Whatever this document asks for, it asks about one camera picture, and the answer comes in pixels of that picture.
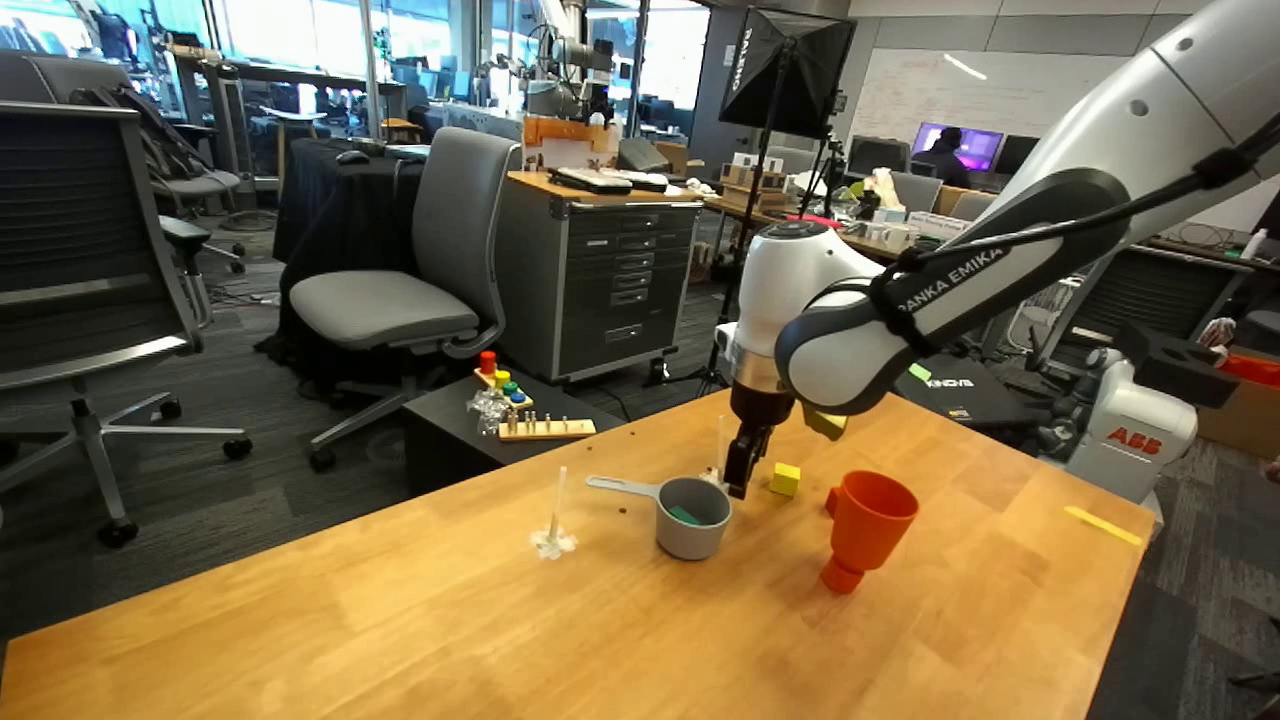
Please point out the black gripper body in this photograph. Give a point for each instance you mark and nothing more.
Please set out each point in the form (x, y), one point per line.
(762, 407)

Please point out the gray measuring cup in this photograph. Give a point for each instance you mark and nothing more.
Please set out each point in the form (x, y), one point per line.
(693, 534)

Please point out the orange plastic cup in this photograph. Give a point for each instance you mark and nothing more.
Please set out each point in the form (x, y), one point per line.
(867, 523)

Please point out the cluttered wooden desk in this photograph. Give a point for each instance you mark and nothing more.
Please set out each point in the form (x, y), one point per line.
(907, 220)

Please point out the black mesh office chair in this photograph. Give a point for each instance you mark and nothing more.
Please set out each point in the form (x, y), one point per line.
(81, 212)

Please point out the colourful stacking toy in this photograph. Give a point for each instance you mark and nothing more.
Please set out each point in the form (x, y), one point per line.
(503, 381)

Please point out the wide dark monitor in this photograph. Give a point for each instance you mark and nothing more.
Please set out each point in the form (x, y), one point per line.
(1017, 152)

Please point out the black cloth covered table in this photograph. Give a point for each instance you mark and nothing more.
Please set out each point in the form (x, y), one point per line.
(343, 202)

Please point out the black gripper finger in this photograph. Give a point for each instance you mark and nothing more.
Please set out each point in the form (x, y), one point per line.
(762, 452)
(733, 467)

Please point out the dark background office chair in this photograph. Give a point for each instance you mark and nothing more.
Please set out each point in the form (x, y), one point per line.
(187, 174)

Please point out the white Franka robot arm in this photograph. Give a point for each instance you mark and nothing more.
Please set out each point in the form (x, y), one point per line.
(1135, 120)

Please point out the cardboard box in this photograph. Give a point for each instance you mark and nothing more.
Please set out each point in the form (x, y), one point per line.
(1245, 423)

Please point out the red object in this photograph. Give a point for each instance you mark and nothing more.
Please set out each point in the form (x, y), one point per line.
(1245, 369)

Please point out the clear plastic bag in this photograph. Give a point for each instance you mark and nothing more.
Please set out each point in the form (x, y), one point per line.
(486, 414)

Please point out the gray office chair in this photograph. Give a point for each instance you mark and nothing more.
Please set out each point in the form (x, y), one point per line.
(452, 225)

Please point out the gray metal cabinet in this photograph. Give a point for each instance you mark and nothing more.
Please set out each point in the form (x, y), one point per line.
(586, 292)

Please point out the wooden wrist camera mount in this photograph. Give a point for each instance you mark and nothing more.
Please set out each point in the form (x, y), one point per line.
(825, 423)

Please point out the wooden peg board toy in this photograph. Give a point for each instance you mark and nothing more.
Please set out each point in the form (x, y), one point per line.
(547, 430)

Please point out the white ABB robot base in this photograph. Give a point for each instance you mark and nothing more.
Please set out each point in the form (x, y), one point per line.
(1135, 435)

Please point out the yellow tape strip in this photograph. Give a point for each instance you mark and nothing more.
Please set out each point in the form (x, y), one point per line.
(1104, 524)

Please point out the yellow block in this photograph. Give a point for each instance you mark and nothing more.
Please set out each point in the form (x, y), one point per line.
(784, 483)

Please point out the green block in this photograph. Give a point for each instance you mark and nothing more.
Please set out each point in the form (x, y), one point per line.
(686, 512)

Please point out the flat gray tray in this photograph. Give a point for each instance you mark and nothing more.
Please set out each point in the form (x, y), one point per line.
(592, 178)

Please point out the black softbox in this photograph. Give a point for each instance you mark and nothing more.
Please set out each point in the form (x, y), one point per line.
(796, 73)

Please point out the purple lit monitor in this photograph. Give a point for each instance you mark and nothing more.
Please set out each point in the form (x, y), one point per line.
(961, 151)

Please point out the orange box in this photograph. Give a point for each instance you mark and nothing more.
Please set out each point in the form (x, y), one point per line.
(569, 141)

